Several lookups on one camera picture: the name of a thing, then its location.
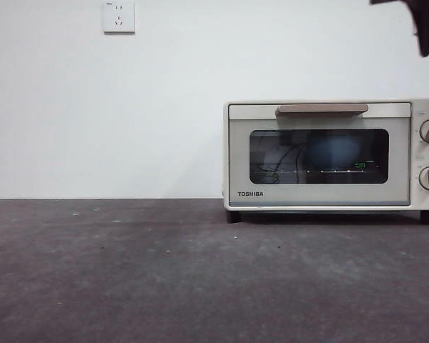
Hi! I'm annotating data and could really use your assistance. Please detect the blue ribbed bowl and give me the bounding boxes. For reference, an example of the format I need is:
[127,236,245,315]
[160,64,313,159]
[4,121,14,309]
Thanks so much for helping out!
[305,134,361,169]

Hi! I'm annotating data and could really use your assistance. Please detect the oven door with beige handle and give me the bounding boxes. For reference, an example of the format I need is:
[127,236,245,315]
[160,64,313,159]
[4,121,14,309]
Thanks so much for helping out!
[228,102,412,207]

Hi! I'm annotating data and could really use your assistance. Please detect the cream Toshiba toaster oven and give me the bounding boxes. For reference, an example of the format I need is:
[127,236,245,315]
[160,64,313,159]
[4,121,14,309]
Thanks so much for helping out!
[223,99,429,225]

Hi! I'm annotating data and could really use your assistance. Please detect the metal oven wire rack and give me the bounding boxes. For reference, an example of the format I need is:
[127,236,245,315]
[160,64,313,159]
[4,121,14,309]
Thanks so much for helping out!
[259,169,380,176]

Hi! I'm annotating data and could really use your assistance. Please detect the white wall socket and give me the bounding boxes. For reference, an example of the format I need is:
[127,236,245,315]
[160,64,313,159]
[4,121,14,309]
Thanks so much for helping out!
[104,0,137,36]

